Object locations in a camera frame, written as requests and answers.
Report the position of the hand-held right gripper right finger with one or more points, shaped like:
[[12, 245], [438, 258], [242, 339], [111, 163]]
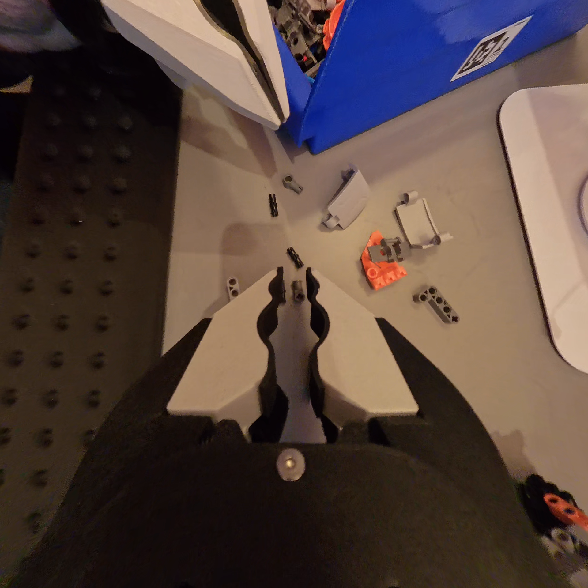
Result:
[[363, 363]]

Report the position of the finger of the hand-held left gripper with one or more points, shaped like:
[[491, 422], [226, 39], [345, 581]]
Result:
[[193, 55], [268, 50]]

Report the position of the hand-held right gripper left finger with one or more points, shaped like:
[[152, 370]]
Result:
[[220, 363]]

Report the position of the pile of toy building parts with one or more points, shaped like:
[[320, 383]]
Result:
[[303, 27]]

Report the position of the grey toy beam with holes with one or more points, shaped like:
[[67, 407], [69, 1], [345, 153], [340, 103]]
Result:
[[233, 287]]

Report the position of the orange pointed toy panel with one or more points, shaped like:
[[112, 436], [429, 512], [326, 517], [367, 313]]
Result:
[[381, 275]]

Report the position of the grey bent toy beam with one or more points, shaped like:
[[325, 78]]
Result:
[[438, 305]]

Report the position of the grey toy connector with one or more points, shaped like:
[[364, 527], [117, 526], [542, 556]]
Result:
[[297, 291], [292, 183]]

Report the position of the dark grey toy plate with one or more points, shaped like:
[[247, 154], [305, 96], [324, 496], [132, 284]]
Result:
[[390, 250]]

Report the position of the blue plastic bin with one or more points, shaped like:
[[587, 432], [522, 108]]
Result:
[[390, 69]]

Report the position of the black toy pin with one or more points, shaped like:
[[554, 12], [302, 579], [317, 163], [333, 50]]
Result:
[[274, 205], [295, 257]]

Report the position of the grey long toy panel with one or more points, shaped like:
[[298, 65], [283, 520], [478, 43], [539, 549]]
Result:
[[415, 220]]

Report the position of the black dimpled pad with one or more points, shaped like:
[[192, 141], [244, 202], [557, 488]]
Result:
[[82, 275]]

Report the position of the grey curved toy panel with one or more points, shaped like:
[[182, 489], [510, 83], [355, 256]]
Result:
[[351, 197]]

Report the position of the white printed tag label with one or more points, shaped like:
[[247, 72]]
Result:
[[491, 48]]

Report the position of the grey toy building model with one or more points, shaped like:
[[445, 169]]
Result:
[[556, 510]]

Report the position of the white desk stand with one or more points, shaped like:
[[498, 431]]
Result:
[[551, 206]]

